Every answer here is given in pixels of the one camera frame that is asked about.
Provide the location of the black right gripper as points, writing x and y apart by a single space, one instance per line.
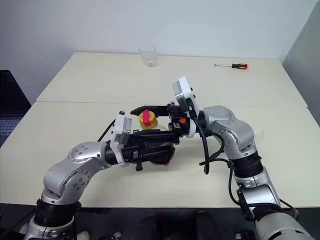
178 117

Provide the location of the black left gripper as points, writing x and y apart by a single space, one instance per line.
132 152

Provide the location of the yellow bottle cap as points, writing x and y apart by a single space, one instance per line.
153 125

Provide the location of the clear plastic bottle dark drink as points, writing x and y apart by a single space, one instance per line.
162 161

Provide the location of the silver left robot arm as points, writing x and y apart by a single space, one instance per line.
75 160

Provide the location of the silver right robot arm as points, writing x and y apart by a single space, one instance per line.
237 130

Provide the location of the clear glass tumbler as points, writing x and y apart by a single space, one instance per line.
148 56

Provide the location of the dark rounded shape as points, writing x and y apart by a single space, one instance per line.
150 227

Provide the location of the light-coloured shoe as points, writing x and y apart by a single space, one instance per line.
83 235

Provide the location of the dark laptop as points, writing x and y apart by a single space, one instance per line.
12 105

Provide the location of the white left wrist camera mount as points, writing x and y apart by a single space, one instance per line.
118 130

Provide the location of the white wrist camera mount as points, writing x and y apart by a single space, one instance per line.
118 130
185 87

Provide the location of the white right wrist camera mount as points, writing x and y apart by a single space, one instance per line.
185 87

